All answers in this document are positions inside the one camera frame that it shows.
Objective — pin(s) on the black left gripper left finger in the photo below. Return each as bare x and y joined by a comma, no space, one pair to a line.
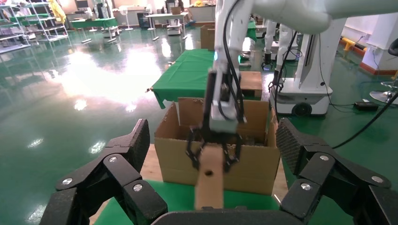
108,183

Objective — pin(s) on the metal storage shelf rack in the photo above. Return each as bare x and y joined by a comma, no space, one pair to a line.
56,38

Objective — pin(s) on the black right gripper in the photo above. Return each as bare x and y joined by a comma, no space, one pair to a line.
210,136

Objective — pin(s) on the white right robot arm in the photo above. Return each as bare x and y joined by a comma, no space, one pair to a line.
295,12

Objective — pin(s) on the neighbour robot white arm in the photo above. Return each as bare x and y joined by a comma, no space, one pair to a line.
284,40
270,40

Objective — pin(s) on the chrome base stool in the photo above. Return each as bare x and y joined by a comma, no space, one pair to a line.
384,96

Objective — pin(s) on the distant white robot base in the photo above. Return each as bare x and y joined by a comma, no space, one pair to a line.
174,29

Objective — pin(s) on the white work table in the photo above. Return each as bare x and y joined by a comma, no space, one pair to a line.
164,15

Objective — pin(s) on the distant open cardboard carton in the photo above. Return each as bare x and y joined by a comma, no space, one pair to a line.
206,37

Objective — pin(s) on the small brown cardboard box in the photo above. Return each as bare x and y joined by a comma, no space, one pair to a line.
210,189

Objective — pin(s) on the white standing fan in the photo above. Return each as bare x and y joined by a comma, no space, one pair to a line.
123,11

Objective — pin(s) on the large open cardboard carton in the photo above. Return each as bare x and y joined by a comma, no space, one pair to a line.
174,164

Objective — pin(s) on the yellow hanging garment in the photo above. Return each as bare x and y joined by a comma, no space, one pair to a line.
57,11

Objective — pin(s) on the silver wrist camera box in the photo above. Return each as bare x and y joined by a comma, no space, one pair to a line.
224,121

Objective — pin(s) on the distant green covered table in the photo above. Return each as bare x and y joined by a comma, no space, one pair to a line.
93,23

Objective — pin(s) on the green table cloth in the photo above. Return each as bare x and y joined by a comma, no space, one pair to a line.
180,198

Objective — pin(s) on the yellow floor barrier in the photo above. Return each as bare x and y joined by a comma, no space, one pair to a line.
348,43

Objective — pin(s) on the closed brown cardboard box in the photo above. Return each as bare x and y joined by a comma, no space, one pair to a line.
252,84

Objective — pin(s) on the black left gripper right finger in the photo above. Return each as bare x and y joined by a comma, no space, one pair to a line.
335,186

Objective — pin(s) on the black power adapter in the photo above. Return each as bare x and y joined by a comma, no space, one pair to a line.
366,106

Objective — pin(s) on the white neighbour robot body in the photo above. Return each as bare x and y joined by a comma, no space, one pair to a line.
314,62

